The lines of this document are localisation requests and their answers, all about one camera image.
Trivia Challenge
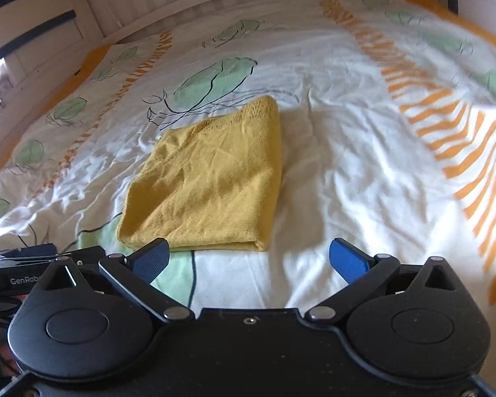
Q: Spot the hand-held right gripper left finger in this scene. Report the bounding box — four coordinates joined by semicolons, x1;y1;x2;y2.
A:
43;238;191;326

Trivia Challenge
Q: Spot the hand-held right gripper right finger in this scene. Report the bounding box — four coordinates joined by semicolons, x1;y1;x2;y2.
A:
306;238;458;325

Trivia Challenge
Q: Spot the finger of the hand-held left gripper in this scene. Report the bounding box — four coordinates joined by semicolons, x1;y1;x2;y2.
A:
57;245;105;267

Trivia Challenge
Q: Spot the yellow knit garment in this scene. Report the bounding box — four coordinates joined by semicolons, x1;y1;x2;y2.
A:
116;94;283;253

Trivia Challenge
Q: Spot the white leaf-print duvet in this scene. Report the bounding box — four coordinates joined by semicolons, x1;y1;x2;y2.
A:
0;0;496;365

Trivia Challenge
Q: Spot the black cable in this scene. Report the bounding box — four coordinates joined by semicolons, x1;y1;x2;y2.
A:
0;297;24;328

